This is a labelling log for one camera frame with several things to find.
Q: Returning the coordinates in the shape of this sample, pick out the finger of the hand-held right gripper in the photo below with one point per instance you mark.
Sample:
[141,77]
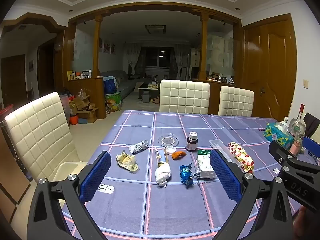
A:
[277,148]
[311,143]

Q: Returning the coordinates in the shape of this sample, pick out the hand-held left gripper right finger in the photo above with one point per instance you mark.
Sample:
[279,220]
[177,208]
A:
[225,177]

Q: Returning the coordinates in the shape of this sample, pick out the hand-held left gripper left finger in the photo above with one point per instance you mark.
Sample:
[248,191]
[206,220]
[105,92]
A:
[96,177]

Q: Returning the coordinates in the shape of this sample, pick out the white green packet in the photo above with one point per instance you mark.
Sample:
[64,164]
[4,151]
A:
[205,163]

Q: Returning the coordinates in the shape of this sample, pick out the red gold patterned wrapper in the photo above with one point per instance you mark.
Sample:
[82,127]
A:
[242,158]

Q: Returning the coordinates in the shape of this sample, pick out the clear plastic bin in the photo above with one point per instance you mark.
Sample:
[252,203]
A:
[66,168]

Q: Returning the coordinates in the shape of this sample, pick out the long clear plastic tray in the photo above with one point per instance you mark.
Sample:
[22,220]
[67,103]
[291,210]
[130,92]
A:
[220,145]

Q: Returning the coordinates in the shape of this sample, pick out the yellow wrapper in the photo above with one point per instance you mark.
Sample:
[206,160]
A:
[126,161]

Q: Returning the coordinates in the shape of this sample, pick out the blue foil wrapper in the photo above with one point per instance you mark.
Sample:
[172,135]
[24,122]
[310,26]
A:
[186,175]

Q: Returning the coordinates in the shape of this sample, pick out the brown medicine bottle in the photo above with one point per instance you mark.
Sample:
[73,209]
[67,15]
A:
[192,143]

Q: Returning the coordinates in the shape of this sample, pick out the orange peel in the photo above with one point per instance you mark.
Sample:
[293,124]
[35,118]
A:
[177,155]

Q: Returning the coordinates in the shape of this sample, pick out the silver printed wrapper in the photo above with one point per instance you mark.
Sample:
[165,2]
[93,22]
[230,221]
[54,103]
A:
[138,146]

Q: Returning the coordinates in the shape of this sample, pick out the white bottle cap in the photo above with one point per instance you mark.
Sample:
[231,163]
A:
[170,150]

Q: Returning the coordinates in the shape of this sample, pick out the white tissue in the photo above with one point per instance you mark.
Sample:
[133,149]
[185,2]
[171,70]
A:
[162,173]

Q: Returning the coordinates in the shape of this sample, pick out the round glass ashtray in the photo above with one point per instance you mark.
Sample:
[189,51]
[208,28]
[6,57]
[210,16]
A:
[168,140]

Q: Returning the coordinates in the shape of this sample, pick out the person's right hand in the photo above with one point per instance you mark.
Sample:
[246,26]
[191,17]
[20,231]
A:
[302,225]

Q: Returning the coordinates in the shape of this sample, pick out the green blue beaded tissue box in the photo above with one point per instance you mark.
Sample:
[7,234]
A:
[277,136]

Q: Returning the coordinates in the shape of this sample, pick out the white marker tag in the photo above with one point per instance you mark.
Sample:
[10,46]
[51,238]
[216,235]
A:
[107,188]
[275,171]

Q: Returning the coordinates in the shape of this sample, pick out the glass bottle with red cap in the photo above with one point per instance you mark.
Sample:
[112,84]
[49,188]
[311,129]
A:
[297,127]

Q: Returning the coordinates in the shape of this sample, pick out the small clear glass bottle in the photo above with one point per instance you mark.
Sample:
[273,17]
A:
[285,126]

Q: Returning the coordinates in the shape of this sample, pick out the orange bucket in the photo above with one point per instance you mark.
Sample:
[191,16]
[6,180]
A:
[73,119]

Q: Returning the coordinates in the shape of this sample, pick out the open cardboard box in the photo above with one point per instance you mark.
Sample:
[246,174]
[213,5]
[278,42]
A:
[81,102]
[87,115]

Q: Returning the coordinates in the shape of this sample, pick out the cream quilted dining chair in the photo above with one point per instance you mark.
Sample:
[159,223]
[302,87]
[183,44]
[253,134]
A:
[235,102]
[185,97]
[37,135]

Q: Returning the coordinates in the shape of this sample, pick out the black remote control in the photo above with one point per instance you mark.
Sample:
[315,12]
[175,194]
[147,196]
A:
[23,168]

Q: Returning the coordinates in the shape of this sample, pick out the colourful printed bag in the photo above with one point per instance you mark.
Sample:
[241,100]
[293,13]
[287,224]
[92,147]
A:
[113,103]

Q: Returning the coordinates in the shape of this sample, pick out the wooden partition cabinet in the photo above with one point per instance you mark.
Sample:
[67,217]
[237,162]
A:
[214,97]
[92,92]

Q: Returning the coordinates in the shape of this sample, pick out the glossy wooden door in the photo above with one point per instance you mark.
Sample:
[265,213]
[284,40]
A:
[270,67]

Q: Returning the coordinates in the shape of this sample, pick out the wooden cabinet with black stripe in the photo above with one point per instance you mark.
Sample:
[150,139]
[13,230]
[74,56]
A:
[10,187]

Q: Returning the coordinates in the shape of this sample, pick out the blue bag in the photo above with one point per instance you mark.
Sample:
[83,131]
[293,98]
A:
[110,85]

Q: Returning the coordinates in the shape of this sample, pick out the grey waste bin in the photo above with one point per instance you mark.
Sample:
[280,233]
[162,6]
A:
[146,96]

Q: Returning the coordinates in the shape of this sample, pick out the grey sofa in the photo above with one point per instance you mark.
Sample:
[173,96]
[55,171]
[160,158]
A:
[127,86]

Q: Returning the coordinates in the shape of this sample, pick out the plush toy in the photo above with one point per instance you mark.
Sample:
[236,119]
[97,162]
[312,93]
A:
[156,100]

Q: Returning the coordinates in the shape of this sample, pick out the coffee table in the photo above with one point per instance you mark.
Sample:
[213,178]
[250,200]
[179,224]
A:
[148,87]

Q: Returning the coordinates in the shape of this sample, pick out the yellow box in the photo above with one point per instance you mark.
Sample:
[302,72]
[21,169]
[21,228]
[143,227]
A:
[70,75]

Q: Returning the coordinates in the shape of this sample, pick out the red basin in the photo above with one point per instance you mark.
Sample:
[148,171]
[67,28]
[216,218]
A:
[6,110]

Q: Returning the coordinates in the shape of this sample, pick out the dark wooden door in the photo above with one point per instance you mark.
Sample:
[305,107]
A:
[46,70]
[13,80]

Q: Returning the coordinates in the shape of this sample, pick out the patterned curtain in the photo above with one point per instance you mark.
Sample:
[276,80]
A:
[181,60]
[132,57]

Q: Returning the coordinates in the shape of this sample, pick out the dark window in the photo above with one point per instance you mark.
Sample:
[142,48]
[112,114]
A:
[160,57]

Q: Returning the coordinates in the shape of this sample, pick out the square ceiling lamp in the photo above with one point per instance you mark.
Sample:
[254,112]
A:
[155,29]

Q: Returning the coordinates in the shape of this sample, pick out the white light switch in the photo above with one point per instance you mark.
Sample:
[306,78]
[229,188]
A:
[305,83]

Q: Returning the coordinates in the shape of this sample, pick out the small framed wall picture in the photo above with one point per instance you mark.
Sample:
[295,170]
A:
[31,65]

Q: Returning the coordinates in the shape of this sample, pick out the round glass wall lamp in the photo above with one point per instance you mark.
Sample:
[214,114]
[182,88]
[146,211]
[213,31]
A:
[58,47]

